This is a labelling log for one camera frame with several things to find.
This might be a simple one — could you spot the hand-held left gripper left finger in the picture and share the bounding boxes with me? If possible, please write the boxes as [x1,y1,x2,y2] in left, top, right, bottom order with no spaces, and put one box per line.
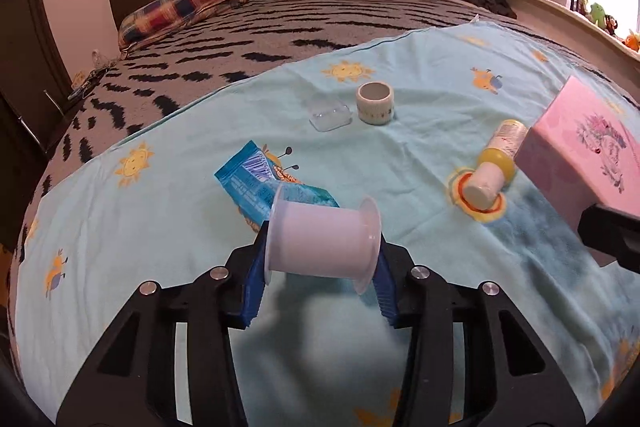
[56,221,274,427]

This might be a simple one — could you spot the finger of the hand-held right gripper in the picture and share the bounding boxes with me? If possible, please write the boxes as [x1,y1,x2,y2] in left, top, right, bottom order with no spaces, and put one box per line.
[577,203,640,269]

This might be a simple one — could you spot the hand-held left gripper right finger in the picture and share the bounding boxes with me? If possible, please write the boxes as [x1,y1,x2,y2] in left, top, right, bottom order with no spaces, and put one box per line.
[372,232,586,427]

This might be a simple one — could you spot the white plastic spool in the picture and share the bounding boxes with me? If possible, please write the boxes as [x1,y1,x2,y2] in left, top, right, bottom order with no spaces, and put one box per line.
[263,184,384,297]

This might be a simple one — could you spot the pink floral box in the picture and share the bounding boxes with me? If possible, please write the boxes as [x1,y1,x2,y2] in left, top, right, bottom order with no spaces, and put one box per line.
[514,75,640,269]

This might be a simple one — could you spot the light blue printed sheet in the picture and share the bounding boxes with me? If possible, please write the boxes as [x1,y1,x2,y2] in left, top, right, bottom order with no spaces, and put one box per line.
[9,21,640,427]

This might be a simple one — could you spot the blue snack wrapper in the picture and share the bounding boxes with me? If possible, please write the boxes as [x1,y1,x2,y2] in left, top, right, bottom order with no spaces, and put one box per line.
[214,140,341,229]

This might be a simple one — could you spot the yellow bottle with white cap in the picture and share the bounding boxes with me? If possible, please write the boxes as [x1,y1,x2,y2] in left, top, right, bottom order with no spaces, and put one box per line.
[461,119,529,213]

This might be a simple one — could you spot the clear plastic lid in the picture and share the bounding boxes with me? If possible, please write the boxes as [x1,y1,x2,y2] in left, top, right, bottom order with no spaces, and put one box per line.
[308,102,354,133]

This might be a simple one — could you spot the patterned tape roll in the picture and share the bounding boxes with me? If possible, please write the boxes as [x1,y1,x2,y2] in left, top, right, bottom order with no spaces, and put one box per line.
[356,82,396,126]

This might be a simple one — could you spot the grey zigzag blanket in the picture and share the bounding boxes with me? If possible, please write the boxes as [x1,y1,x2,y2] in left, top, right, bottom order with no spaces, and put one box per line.
[19,0,640,260]

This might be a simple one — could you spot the metal chair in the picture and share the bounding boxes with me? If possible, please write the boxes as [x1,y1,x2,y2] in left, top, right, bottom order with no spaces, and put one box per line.
[16,88,67,154]

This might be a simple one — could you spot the plaid checkered pillow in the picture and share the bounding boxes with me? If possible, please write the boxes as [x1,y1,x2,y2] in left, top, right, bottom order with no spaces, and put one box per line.
[117,0,250,52]

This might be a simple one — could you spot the dark brown wardrobe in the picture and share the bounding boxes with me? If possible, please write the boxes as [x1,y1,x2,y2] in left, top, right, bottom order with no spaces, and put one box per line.
[0,0,77,160]

